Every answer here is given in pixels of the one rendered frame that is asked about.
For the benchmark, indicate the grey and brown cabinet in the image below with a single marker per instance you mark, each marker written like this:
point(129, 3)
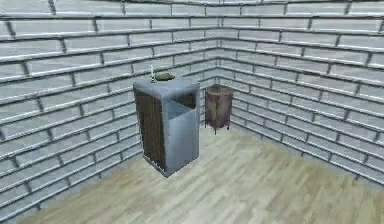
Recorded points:
point(181, 133)

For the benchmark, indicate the dark red laundry basket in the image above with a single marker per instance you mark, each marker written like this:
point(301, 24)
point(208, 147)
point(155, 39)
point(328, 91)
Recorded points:
point(218, 106)

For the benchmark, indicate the olive flat oval object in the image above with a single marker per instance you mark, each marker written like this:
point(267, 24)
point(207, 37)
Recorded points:
point(165, 76)

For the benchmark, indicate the white candle on green holder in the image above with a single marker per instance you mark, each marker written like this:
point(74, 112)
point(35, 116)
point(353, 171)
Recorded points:
point(152, 76)

